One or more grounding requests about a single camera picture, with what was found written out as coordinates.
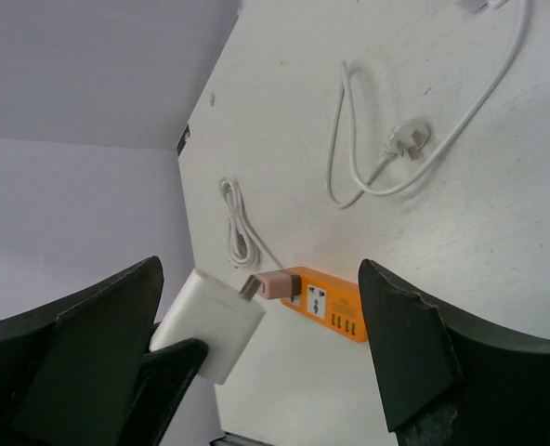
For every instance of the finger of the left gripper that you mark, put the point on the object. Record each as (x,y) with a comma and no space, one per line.
(164,378)

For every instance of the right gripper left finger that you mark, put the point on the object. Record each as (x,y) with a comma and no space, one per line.
(68,369)

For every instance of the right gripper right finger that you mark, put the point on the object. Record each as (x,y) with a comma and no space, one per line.
(448,377)

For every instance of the white plug adapter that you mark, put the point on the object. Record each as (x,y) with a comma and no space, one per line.
(222,317)

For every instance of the orange power strip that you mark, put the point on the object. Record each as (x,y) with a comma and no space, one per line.
(325,299)

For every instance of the rose gold plug adapter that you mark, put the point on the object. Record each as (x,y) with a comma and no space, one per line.
(277,284)

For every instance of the white multicolour power strip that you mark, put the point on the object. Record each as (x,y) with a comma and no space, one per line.
(411,136)

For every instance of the left corner label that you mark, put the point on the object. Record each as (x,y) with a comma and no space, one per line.
(183,140)

